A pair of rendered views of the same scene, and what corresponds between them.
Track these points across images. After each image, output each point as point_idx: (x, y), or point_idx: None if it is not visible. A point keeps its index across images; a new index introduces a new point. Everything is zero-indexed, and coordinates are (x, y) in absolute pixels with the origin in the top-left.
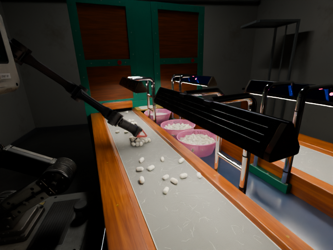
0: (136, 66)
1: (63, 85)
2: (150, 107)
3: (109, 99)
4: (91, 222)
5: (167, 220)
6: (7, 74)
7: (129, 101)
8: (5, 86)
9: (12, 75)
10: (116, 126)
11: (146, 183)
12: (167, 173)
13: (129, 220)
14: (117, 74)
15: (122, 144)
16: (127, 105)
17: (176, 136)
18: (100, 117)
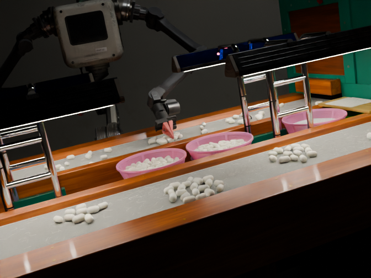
0: (346, 3)
1: (187, 51)
2: (347, 103)
3: (314, 73)
4: None
5: (17, 174)
6: (104, 48)
7: (326, 81)
8: (99, 57)
9: (109, 48)
10: (232, 119)
11: (66, 161)
12: (76, 165)
13: (22, 161)
14: (322, 23)
15: (162, 136)
16: (323, 89)
17: (157, 149)
18: (266, 101)
